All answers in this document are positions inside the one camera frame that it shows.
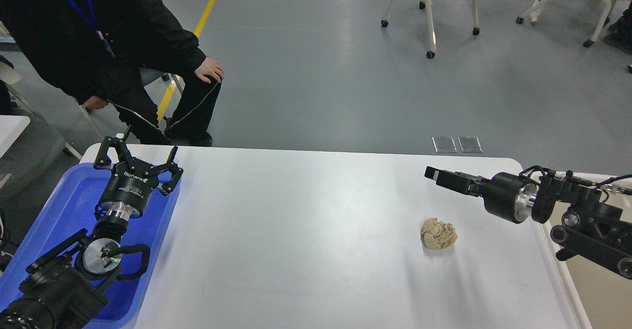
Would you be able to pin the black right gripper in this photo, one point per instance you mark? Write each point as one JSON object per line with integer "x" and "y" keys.
{"x": 506, "y": 196}

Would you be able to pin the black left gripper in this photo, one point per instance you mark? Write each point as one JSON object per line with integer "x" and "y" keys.
{"x": 128, "y": 186}

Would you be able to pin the beige paper ball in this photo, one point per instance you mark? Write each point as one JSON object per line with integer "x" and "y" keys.
{"x": 437, "y": 234}

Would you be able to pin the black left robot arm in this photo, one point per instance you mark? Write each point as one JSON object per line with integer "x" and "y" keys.
{"x": 88, "y": 257}

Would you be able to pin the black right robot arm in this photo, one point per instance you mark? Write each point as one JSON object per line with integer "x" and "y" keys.
{"x": 590, "y": 227}

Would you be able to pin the left metal floor plate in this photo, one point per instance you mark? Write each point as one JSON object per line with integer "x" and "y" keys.
{"x": 444, "y": 144}

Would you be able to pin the metal floor plate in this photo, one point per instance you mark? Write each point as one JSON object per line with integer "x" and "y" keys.
{"x": 470, "y": 145}
{"x": 444, "y": 144}

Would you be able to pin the right metal floor plate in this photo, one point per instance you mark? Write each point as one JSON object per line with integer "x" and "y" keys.
{"x": 470, "y": 145}

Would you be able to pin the white chair under person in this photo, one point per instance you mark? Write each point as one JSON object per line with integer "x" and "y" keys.
{"x": 148, "y": 76}

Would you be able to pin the blue plastic tray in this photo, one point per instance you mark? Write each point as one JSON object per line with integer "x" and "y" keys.
{"x": 69, "y": 209}

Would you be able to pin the white side table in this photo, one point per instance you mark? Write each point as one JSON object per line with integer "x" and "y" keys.
{"x": 10, "y": 129}

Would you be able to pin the seated person in black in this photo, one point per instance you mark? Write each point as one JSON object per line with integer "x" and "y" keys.
{"x": 93, "y": 50}

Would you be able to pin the beige plastic bin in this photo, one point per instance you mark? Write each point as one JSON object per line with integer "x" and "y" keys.
{"x": 599, "y": 298}

